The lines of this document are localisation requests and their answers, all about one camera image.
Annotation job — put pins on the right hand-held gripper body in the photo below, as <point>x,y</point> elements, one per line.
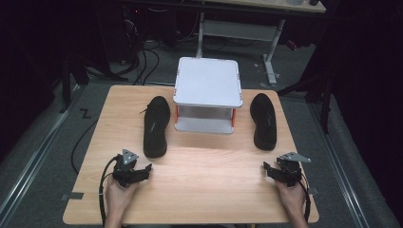
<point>289,171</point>

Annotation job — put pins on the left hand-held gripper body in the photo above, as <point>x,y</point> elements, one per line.
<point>126,169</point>

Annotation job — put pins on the black shoe with lace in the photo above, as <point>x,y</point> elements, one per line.
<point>156,127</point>

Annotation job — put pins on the white two-tier shoe rack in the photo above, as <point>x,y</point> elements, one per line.
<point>207,94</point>

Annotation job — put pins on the person's left hand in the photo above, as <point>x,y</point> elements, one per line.
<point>118,196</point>

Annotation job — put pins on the person's right hand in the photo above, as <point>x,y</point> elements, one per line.
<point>292,199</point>

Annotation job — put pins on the grey tape strip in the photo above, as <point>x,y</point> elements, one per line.
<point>73,196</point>

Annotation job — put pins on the black stand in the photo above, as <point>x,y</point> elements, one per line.
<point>71,82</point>

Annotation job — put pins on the grey metal-legged desk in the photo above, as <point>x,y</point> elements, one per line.
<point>253,28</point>

